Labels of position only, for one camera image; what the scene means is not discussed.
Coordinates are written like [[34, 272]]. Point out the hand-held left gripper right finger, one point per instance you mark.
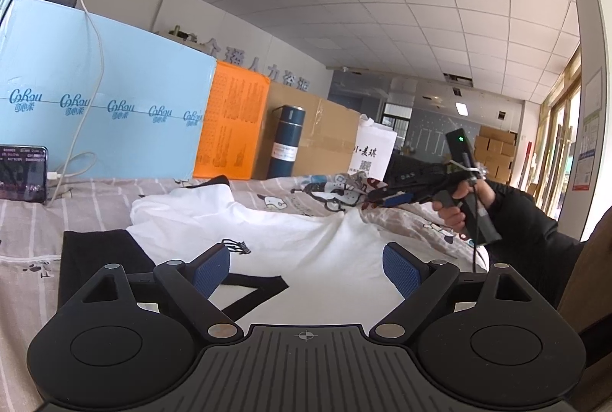
[[399, 271]]

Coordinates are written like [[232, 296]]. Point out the dark blue thermos bottle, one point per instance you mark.
[[286, 139]]

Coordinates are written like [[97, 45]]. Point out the printed striped bed sheet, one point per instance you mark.
[[95, 206]]

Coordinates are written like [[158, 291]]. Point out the ceiling light panel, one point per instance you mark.
[[461, 108]]

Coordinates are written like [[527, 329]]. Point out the person's right hand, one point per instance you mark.
[[449, 216]]

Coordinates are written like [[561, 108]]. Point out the large light blue box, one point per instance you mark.
[[143, 72]]

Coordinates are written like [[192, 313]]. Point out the wooden framed glass door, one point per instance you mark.
[[557, 130]]

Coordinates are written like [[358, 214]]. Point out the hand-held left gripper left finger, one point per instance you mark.
[[213, 271]]

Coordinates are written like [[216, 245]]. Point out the white T-shirt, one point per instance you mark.
[[311, 244]]

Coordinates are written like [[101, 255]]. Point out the white paper bag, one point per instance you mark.
[[373, 149]]

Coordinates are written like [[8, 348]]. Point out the person's right forearm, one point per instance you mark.
[[535, 230]]

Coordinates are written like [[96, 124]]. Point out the smartphone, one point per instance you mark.
[[21, 173]]

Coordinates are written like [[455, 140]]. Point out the brown wooden board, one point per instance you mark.
[[593, 287]]

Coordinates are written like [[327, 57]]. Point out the brown cardboard box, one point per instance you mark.
[[325, 130]]

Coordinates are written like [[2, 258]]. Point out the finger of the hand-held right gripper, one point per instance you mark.
[[394, 200]]

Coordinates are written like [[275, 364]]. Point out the stack of cardboard boxes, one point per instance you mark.
[[497, 149]]

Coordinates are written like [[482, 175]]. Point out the black cloth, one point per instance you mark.
[[95, 249]]

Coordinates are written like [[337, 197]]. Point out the wall notice poster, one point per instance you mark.
[[585, 154]]

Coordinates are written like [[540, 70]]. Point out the orange box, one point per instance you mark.
[[232, 120]]

